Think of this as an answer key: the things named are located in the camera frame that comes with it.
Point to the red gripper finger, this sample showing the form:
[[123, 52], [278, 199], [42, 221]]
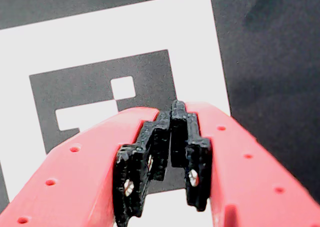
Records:
[[250, 182], [75, 182]]

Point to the black white marker checkerboard mat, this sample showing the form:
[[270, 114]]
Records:
[[275, 62]]

